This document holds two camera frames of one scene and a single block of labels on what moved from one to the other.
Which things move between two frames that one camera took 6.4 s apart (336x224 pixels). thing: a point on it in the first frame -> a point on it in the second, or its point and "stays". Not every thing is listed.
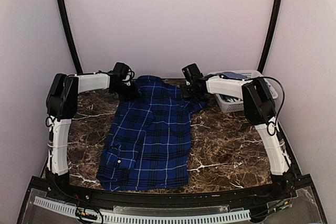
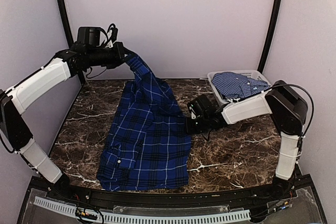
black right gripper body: x=190 y=92 -> x=202 y=126
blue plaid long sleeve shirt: x=148 y=145 stays
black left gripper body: x=125 y=93 -> x=112 y=59
